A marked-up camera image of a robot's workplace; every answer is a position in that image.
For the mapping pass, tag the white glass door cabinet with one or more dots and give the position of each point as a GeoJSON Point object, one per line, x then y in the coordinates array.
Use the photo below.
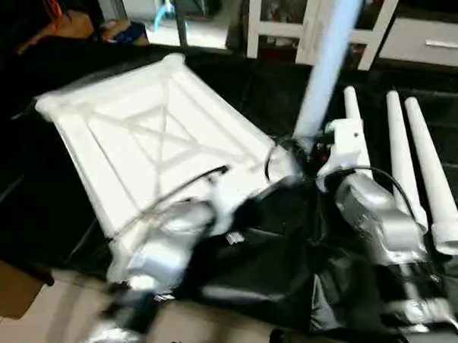
{"type": "Point", "coordinates": [283, 17]}

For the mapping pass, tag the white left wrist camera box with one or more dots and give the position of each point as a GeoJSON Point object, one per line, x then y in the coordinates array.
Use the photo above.
{"type": "Point", "coordinates": [229, 198]}

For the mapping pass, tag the blue box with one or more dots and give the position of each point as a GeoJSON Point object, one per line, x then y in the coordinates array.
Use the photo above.
{"type": "Point", "coordinates": [128, 31]}

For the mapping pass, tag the small brown cardboard box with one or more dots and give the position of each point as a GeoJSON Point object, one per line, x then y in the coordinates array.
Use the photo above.
{"type": "Point", "coordinates": [59, 28]}

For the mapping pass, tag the white drawer unit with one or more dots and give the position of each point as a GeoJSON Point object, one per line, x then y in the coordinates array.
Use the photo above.
{"type": "Point", "coordinates": [429, 45]}

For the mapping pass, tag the white plastic table top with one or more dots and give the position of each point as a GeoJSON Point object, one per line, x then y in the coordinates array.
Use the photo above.
{"type": "Point", "coordinates": [151, 129]}

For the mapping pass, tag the black mat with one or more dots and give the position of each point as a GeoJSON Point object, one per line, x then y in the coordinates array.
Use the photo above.
{"type": "Point", "coordinates": [295, 282]}

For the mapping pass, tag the white plastic table leg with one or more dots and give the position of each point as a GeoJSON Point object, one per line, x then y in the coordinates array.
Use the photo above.
{"type": "Point", "coordinates": [326, 53]}
{"type": "Point", "coordinates": [439, 185]}
{"type": "Point", "coordinates": [351, 104]}
{"type": "Point", "coordinates": [403, 156]}

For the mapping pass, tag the flat brown cardboard sheet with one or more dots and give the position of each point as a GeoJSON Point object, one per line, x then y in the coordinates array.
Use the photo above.
{"type": "Point", "coordinates": [10, 287]}

